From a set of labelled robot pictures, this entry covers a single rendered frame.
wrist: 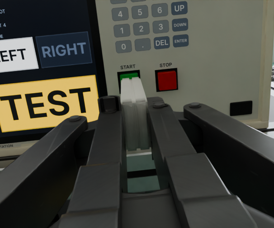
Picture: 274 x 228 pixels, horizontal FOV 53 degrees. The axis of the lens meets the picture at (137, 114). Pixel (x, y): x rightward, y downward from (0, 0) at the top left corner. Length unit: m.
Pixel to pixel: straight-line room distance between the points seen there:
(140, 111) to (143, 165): 0.14
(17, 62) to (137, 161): 0.15
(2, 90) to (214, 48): 0.22
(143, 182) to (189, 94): 0.10
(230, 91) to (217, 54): 0.04
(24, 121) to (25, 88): 0.04
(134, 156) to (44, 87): 0.11
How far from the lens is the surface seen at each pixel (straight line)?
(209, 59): 0.29
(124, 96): 0.16
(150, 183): 0.29
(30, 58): 0.29
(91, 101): 0.29
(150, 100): 0.18
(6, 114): 0.31
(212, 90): 0.30
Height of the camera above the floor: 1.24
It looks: 18 degrees down
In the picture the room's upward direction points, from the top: 6 degrees counter-clockwise
